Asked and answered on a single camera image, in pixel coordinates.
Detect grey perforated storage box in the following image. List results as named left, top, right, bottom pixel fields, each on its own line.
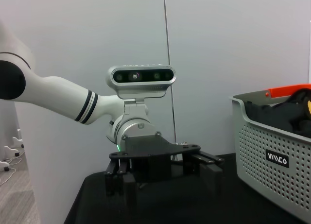
left=228, top=87, right=311, bottom=224

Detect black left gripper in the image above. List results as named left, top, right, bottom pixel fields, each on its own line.
left=104, top=134, right=225, bottom=206

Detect black cloth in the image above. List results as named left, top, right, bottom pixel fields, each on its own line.
left=244, top=101, right=311, bottom=139

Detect white floor cable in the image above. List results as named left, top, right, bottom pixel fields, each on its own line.
left=0, top=155, right=21, bottom=186

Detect white wheeled stand base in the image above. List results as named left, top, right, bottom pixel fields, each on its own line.
left=0, top=129, right=25, bottom=172

